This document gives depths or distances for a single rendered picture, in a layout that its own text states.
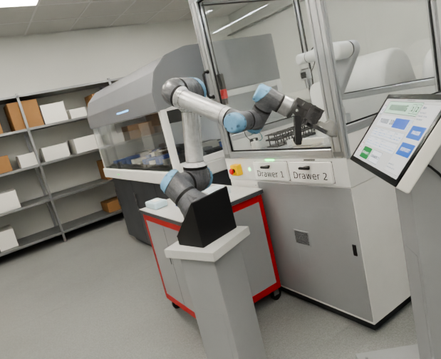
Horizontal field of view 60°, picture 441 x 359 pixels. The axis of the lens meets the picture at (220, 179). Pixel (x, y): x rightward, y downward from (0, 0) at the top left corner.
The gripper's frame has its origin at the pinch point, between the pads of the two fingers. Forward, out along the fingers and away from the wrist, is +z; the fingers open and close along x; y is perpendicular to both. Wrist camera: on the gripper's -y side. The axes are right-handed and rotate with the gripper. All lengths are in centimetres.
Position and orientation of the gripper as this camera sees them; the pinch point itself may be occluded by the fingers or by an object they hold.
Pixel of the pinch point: (333, 136)
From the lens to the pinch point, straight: 158.5
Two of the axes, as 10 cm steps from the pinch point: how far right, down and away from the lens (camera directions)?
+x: 0.7, -2.1, 9.7
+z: 8.9, 4.5, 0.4
